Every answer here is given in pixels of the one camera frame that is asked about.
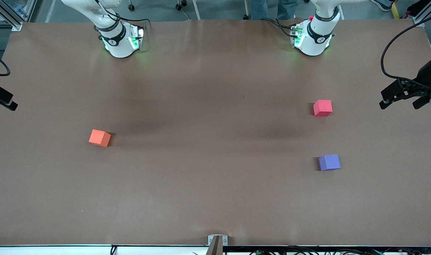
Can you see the orange foam block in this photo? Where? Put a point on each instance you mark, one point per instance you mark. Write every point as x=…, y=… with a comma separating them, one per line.
x=99, y=137

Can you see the black chair caster wheel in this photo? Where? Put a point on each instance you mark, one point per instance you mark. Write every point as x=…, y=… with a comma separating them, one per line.
x=131, y=7
x=181, y=4

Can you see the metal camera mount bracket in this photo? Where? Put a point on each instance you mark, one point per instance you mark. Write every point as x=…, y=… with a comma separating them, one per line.
x=217, y=241

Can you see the purple foam block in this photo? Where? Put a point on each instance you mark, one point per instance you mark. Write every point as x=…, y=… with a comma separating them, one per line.
x=329, y=162

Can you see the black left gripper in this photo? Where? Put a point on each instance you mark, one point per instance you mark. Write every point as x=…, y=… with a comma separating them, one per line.
x=425, y=77

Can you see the brown paper table cover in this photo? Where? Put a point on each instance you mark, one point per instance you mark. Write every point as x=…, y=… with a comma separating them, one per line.
x=201, y=177

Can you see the red foam block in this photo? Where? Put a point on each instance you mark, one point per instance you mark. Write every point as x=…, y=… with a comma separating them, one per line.
x=322, y=108

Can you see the aluminium frame post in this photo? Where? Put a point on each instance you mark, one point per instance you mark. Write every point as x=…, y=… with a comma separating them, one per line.
x=15, y=24
x=419, y=20

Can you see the white chair frame bar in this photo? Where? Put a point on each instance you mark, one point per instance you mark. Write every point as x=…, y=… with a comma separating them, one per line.
x=197, y=10

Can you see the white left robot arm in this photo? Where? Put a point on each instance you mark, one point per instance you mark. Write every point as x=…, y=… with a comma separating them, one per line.
x=314, y=42

